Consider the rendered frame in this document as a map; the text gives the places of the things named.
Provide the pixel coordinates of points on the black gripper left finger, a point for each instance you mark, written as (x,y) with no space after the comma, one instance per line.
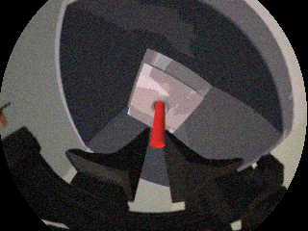
(120,168)

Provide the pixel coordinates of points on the red peg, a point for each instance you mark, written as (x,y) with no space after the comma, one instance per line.
(158,132)

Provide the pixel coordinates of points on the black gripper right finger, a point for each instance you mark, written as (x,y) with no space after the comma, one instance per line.
(187,171)

